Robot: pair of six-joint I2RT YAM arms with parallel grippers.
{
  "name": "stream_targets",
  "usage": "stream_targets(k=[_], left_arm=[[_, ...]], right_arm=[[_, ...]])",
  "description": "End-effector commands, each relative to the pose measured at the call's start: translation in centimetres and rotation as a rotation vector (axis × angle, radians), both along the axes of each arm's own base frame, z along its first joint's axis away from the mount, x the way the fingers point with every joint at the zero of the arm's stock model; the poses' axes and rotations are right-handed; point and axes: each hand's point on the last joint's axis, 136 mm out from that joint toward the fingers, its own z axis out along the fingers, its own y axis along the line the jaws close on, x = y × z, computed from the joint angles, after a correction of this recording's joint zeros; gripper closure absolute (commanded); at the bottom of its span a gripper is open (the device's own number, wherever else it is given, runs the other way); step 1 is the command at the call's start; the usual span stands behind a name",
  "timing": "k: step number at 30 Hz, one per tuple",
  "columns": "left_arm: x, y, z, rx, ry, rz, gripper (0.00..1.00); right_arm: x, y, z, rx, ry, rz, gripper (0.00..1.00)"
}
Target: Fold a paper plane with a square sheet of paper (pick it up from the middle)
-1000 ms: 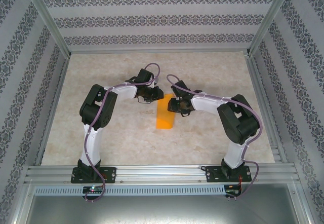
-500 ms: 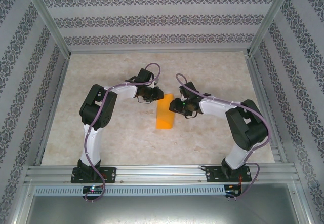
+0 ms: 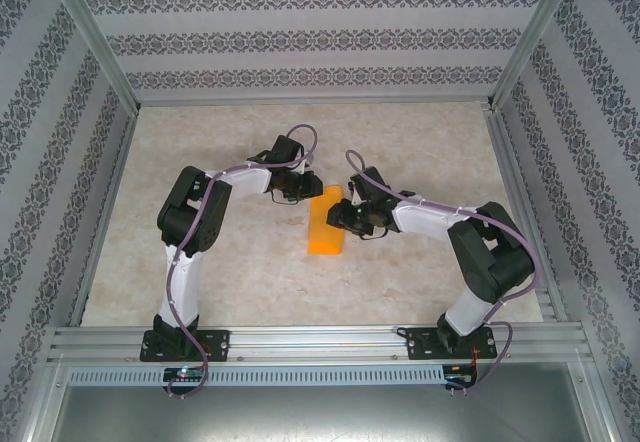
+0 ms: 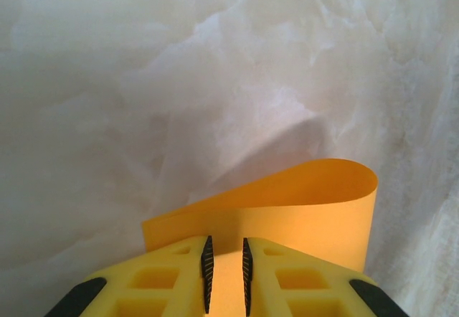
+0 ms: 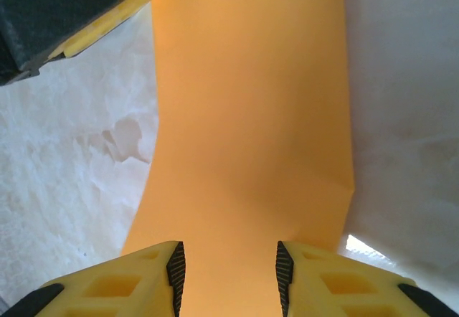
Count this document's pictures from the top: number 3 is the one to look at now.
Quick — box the orange paper sheet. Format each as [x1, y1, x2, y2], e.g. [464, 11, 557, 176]
[306, 184, 346, 256]

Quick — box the grey metal sheet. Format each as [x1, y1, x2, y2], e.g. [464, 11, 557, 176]
[29, 356, 619, 442]

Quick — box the small circuit board blue light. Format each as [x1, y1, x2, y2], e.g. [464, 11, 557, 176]
[444, 364, 480, 388]

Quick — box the small circuit board green light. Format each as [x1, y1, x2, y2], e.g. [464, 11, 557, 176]
[162, 366, 207, 382]

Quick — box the aluminium mounting rail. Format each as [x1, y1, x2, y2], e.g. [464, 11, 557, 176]
[47, 324, 597, 364]

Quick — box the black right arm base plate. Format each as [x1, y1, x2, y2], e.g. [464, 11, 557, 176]
[405, 326, 500, 362]

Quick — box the aluminium side rail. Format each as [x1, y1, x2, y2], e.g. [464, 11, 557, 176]
[68, 111, 141, 327]
[482, 106, 569, 322]

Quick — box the grey slotted cable duct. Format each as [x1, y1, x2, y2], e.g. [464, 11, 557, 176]
[67, 364, 481, 387]

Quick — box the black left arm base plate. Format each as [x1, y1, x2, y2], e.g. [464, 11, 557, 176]
[139, 329, 232, 364]

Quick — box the aluminium frame post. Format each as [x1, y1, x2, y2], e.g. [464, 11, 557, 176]
[42, 0, 142, 116]
[485, 0, 585, 112]

